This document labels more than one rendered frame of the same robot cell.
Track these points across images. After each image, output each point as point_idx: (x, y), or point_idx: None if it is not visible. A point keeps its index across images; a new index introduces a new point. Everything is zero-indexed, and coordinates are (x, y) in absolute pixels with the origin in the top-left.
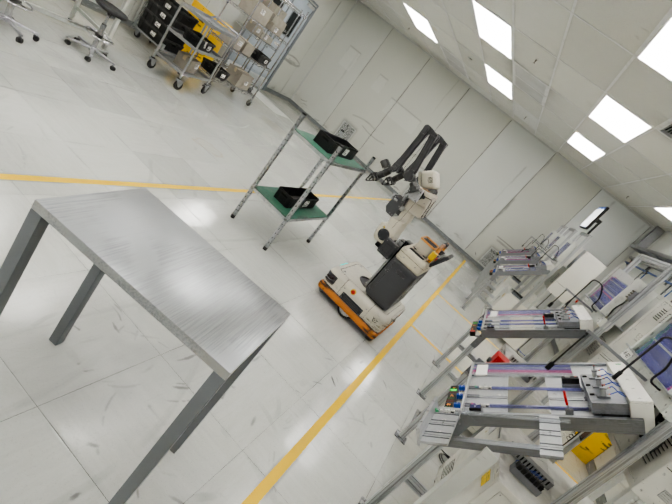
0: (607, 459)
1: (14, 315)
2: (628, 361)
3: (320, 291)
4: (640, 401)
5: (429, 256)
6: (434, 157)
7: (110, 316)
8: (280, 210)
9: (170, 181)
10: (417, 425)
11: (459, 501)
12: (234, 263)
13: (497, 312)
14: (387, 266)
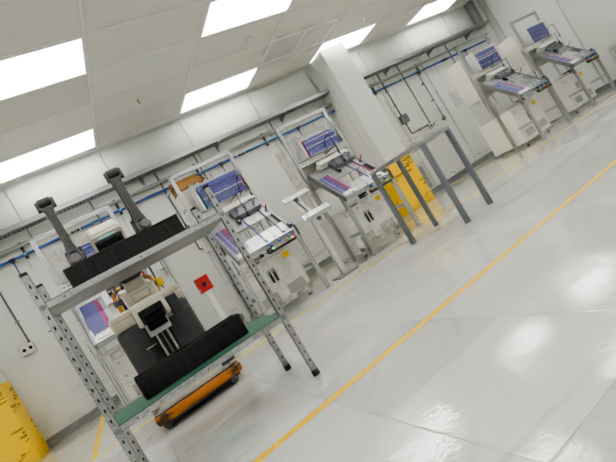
0: (51, 421)
1: (489, 213)
2: (208, 214)
3: (238, 378)
4: (253, 194)
5: (163, 280)
6: (61, 224)
7: (449, 237)
8: (259, 319)
9: (418, 333)
10: (330, 204)
11: (294, 267)
12: (348, 319)
13: (101, 332)
14: (191, 307)
